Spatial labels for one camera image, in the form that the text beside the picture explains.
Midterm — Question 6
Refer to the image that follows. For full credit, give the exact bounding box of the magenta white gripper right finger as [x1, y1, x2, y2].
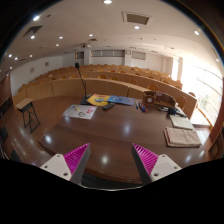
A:
[131, 143, 181, 185]

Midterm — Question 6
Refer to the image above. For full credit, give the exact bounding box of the black remote control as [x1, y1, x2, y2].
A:
[102, 103, 115, 110]

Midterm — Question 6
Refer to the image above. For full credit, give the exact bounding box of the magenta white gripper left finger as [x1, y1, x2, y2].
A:
[41, 143, 91, 185]

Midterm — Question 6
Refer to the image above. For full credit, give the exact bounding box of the small wooden side stand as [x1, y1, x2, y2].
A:
[16, 98, 40, 133]

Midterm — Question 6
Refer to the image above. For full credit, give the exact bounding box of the blue printed sheet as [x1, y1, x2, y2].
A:
[108, 95, 135, 106]

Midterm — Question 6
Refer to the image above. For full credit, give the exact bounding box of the black device on table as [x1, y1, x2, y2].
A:
[157, 107, 187, 118]

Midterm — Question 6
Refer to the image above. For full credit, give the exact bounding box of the black gooseneck microphone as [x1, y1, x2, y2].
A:
[75, 62, 89, 105]

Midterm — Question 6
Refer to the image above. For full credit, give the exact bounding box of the red marker pen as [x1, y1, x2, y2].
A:
[139, 103, 146, 112]

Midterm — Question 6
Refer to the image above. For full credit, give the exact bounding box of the white printed paper sheet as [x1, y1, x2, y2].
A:
[63, 104, 97, 120]

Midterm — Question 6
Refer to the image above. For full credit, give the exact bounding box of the folded beige towel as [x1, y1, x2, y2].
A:
[164, 127, 201, 148]

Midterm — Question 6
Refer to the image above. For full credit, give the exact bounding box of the cream folded cloth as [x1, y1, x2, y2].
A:
[170, 115, 194, 130]

